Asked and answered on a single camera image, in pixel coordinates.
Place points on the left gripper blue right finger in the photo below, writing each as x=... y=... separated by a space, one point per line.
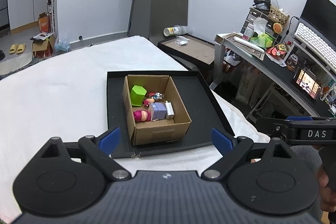
x=223 y=143

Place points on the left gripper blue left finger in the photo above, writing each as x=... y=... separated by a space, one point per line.
x=109 y=140

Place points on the brown cardboard box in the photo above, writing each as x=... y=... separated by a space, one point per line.
x=141 y=133

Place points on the purple block toy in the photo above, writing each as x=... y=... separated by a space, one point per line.
x=158 y=111

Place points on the white wall charger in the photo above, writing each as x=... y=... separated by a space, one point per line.
x=169 y=110

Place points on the red blue small figurine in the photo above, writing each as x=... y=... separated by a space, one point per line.
x=158 y=97

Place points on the brown monkey figurine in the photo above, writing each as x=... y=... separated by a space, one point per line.
x=148 y=101

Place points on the person's right hand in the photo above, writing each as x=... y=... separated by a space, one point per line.
x=328 y=198

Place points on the black shallow tray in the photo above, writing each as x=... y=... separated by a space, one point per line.
x=201 y=104

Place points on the small photo screen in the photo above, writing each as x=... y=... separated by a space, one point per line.
x=307 y=82

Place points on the grey desk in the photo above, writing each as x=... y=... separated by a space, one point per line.
x=279 y=75

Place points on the green hexagonal container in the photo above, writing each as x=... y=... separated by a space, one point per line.
x=137 y=95

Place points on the white keyboard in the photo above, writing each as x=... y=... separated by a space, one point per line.
x=325 y=52

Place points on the black tray with brown liner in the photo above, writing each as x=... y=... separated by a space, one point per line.
x=196 y=54

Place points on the white plastic item in tray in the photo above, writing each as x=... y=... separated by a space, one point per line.
x=181 y=41

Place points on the black monitor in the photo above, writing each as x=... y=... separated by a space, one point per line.
x=321 y=14

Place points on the small drawer organizer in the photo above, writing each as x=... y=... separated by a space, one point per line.
x=256 y=18

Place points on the yellow slippers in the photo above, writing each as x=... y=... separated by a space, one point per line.
x=17 y=48

